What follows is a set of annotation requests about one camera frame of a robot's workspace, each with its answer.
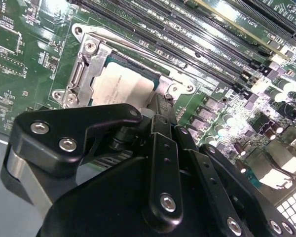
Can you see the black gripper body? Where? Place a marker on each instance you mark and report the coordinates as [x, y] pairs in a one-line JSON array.
[[101, 209]]

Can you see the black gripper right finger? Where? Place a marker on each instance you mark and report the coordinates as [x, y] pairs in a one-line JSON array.
[[212, 177]]

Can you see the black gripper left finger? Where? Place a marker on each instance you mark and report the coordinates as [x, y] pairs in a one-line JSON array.
[[51, 133]]

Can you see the metal socket cover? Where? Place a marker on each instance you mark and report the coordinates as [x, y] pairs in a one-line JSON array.
[[95, 71]]

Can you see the silver CPU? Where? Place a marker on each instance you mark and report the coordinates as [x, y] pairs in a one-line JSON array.
[[123, 86]]

